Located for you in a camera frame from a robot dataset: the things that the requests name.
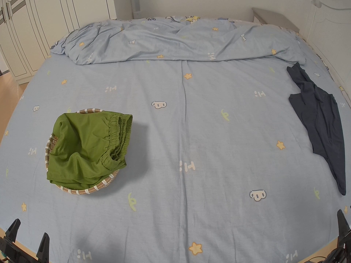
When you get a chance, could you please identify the green shorts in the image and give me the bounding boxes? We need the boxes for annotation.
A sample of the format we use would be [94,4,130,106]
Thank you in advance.
[46,111,133,191]

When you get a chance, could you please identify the white wardrobe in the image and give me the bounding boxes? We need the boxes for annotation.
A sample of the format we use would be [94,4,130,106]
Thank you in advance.
[0,0,117,85]

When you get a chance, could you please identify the grey bedside table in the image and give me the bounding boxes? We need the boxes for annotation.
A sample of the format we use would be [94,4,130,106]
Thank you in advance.
[252,8,300,33]

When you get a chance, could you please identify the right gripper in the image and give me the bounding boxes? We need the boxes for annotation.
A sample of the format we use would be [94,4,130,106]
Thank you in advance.
[333,209,351,263]

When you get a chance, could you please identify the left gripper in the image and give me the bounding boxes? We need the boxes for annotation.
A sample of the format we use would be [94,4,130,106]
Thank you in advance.
[0,218,50,263]

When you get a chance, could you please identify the bed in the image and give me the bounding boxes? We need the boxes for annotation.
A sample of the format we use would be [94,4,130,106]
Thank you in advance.
[0,0,351,263]

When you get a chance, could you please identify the dark blue garment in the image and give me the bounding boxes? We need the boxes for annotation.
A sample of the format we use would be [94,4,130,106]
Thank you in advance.
[286,63,346,196]

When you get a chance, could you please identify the pale blue quilt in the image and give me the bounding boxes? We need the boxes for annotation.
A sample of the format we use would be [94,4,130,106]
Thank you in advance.
[51,16,307,66]

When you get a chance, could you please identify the round woven basket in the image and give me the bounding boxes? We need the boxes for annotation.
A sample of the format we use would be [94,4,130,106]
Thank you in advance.
[45,108,122,195]

